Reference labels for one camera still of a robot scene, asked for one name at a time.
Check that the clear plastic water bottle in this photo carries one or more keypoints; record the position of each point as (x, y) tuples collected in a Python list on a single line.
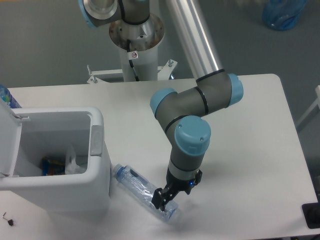
[(143, 191)]

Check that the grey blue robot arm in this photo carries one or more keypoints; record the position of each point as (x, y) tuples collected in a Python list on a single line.
[(180, 114)]

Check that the black device at edge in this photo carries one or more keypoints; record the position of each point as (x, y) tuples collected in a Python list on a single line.
[(311, 213)]

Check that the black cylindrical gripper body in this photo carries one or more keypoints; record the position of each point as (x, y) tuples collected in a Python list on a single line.
[(175, 184)]

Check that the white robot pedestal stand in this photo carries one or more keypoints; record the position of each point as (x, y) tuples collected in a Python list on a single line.
[(138, 50)]

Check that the white plastic trash can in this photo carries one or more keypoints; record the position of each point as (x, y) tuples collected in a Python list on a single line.
[(56, 157)]

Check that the blue labelled bottle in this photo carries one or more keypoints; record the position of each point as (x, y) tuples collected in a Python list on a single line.
[(7, 97)]

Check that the small black binder clip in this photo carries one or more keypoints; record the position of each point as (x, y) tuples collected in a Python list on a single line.
[(9, 221)]

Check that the white frame at right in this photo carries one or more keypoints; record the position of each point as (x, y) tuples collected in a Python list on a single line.
[(310, 112)]

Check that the colourful snack wrapper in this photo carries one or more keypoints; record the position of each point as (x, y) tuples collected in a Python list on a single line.
[(53, 167)]

